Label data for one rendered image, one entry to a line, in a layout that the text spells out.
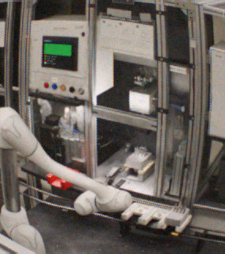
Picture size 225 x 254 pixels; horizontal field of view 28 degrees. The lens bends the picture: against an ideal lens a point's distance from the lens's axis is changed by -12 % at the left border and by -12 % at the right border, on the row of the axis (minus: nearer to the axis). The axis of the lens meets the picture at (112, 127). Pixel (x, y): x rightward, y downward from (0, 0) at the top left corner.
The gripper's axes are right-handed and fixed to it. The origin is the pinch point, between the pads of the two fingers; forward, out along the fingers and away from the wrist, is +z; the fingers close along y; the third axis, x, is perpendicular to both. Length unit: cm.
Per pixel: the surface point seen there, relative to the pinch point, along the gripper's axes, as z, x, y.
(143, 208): -5.6, -17.2, -14.1
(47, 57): -1, 47, 59
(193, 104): 3, -38, 47
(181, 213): -10.7, -42.2, -8.0
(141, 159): 17.2, -2.5, 1.9
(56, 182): -14.0, 33.5, -8.8
